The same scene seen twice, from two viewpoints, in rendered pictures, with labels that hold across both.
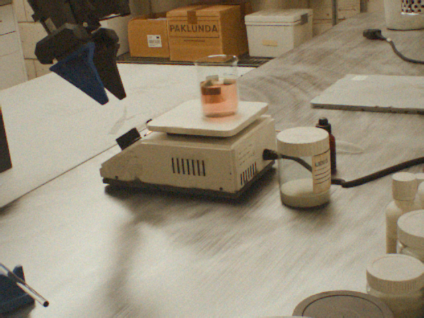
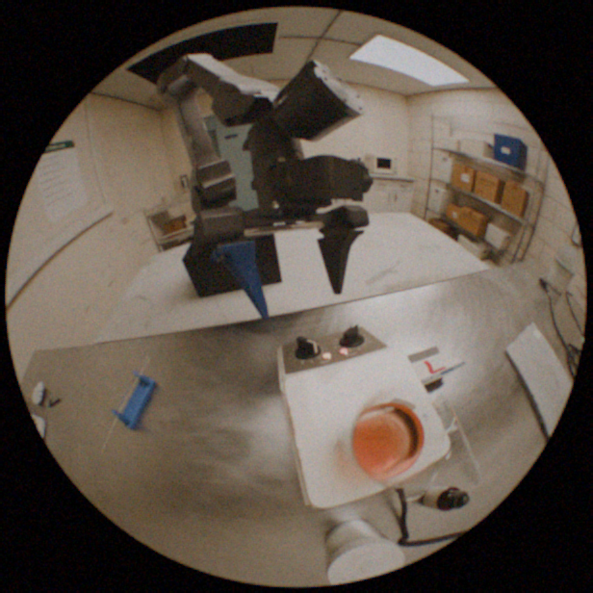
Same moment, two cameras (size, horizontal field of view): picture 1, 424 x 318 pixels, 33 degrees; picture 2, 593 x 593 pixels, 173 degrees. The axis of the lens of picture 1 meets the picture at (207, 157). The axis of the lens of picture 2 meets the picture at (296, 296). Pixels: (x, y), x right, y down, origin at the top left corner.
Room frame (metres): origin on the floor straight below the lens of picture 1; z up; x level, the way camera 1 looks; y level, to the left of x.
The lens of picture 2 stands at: (0.81, 0.00, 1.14)
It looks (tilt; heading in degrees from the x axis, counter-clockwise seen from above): 41 degrees down; 54
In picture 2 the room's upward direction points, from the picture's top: 7 degrees counter-clockwise
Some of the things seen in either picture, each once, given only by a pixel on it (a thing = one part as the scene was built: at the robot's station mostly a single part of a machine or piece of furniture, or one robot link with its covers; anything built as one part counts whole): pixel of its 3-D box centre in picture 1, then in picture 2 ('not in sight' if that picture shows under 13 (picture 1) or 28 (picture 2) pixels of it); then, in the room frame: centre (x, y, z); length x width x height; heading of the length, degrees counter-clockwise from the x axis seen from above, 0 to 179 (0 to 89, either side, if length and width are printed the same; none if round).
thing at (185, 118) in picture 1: (209, 116); (368, 422); (0.86, -0.01, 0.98); 0.12 x 0.12 x 0.01; 61
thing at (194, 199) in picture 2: not in sight; (214, 193); (0.93, 0.40, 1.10); 0.09 x 0.07 x 0.06; 8
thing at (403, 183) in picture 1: (404, 220); not in sight; (0.59, -0.18, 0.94); 0.03 x 0.03 x 0.09
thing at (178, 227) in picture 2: not in sight; (187, 228); (1.06, 2.37, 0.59); 0.65 x 0.48 x 0.93; 149
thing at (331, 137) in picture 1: (323, 142); (448, 499); (0.86, -0.15, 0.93); 0.03 x 0.03 x 0.07
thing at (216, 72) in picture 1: (220, 87); (385, 445); (0.84, -0.02, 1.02); 0.06 x 0.05 x 0.08; 43
